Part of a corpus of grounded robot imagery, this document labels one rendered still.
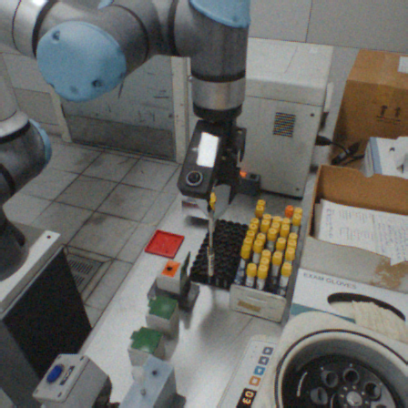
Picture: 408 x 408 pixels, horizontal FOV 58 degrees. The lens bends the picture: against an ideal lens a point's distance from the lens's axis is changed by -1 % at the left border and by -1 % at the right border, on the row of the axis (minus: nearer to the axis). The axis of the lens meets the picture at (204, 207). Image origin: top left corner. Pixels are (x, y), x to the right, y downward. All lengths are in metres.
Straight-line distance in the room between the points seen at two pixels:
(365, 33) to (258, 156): 1.34
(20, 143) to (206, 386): 0.55
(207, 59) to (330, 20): 1.69
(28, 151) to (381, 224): 0.74
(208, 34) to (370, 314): 0.48
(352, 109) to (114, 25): 0.95
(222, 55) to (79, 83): 0.18
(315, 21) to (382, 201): 1.40
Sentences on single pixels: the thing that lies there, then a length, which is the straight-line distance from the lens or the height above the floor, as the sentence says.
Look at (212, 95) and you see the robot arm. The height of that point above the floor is 1.28.
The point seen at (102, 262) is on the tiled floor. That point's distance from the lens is 2.04.
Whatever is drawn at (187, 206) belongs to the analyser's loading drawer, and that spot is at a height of 0.92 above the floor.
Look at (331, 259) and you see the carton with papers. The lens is 0.70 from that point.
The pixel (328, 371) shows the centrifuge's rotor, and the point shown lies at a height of 0.98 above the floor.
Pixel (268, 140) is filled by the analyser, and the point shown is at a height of 1.03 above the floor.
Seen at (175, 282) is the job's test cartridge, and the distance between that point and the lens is 0.69.
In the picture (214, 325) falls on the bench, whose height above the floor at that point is 0.88.
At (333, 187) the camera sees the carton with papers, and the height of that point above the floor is 0.97.
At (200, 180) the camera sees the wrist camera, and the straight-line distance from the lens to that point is 0.51.
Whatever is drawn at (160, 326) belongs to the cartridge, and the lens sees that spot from 0.68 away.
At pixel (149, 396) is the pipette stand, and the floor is 0.98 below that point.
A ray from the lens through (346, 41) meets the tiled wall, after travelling 2.18.
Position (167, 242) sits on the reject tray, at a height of 0.88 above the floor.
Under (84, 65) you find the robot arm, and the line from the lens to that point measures 0.39.
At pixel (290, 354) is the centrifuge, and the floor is 0.99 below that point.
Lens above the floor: 1.48
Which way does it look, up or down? 41 degrees down
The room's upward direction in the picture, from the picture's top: straight up
